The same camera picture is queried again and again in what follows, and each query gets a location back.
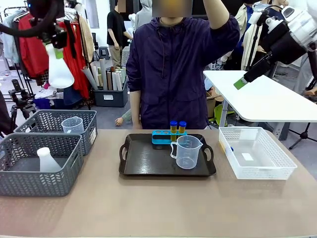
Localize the person in grey trousers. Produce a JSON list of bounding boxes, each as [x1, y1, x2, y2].
[[294, 49, 317, 95]]

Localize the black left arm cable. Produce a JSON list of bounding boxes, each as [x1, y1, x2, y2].
[[0, 4, 60, 38]]

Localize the small grey plastic basket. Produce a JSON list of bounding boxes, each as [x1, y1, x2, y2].
[[13, 109, 98, 156]]

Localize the person's left forearm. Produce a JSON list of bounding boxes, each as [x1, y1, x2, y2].
[[203, 0, 230, 32]]

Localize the black stool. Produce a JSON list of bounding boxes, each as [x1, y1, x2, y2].
[[99, 46, 110, 60]]

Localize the green paper roll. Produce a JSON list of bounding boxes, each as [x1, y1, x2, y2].
[[116, 68, 127, 91]]

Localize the dark brown plastic tray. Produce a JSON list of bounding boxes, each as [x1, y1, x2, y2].
[[118, 133, 217, 177]]

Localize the person in black t-shirt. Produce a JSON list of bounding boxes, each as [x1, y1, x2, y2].
[[106, 0, 133, 69]]

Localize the green chair part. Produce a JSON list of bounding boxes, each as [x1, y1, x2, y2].
[[214, 104, 235, 122]]

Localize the large grey plastic basket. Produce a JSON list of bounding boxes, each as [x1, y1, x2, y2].
[[0, 133, 85, 197]]

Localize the thin black tripod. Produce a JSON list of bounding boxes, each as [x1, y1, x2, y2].
[[288, 122, 317, 150]]

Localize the white table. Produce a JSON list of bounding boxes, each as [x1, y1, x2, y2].
[[203, 70, 317, 141]]

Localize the white crumpled bag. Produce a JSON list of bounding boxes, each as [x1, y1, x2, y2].
[[37, 86, 64, 100]]

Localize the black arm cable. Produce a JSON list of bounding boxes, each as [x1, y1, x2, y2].
[[0, 4, 60, 38], [256, 4, 283, 25]]

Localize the dark blue trousers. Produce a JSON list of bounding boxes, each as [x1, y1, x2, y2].
[[63, 86, 84, 110]]

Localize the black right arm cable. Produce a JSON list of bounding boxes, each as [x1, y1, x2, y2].
[[256, 4, 283, 25]]

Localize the blue cloth bundle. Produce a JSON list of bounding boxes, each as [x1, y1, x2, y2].
[[33, 98, 52, 110]]

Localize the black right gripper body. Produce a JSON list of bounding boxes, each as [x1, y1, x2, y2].
[[264, 31, 307, 65]]

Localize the light grey-blue garment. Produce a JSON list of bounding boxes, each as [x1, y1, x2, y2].
[[2, 14, 20, 64]]

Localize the clear plastic measuring cup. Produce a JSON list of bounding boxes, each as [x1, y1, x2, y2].
[[61, 116, 84, 135], [170, 135, 204, 170]]

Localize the blue test tube rack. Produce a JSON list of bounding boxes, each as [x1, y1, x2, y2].
[[152, 129, 189, 146]]

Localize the white plastic basket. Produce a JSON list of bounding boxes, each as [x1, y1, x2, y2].
[[218, 126, 298, 180]]

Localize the person in purple jacket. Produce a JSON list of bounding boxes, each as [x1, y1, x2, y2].
[[125, 0, 240, 130]]

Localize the black hanging scarf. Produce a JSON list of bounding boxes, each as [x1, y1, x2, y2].
[[64, 19, 78, 59]]

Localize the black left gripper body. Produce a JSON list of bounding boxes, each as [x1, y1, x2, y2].
[[29, 0, 66, 25]]

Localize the red jacket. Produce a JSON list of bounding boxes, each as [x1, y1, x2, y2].
[[18, 13, 50, 79]]

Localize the mannequin arm grey sleeve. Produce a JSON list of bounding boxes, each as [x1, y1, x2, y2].
[[114, 109, 133, 126]]

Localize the mannequin in beige coat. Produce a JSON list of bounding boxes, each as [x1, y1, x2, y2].
[[234, 3, 257, 48]]

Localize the black tripod with camera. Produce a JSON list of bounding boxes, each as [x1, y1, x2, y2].
[[8, 79, 37, 134]]

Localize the black clothes rack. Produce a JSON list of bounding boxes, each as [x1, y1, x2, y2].
[[3, 6, 91, 110]]

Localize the mannequin in grey hoodie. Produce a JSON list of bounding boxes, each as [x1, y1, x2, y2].
[[135, 0, 153, 29]]

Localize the person's right forearm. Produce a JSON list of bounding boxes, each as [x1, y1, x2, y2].
[[130, 90, 143, 130]]

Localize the red dress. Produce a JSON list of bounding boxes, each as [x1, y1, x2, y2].
[[59, 21, 90, 99]]

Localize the white plastic flask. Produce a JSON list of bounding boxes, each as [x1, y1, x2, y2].
[[36, 147, 62, 173], [46, 42, 75, 89]]

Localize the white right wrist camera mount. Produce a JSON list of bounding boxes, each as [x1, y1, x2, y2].
[[265, 16, 283, 33]]

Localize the cardboard box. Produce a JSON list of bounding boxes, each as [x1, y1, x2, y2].
[[206, 91, 223, 119]]

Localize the beige garment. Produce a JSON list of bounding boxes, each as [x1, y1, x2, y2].
[[78, 14, 95, 62]]

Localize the grey storage bin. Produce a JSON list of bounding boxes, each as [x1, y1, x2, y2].
[[93, 85, 129, 108]]

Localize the tall white paper roll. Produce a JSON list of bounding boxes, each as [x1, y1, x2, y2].
[[99, 58, 108, 91]]

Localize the dark fabric object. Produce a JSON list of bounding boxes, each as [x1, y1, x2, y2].
[[0, 90, 15, 138]]

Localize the short white paper roll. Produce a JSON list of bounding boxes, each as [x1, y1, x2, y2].
[[111, 71, 119, 91]]

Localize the light grey paper roll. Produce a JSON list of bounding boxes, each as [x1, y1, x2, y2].
[[81, 65, 99, 90]]

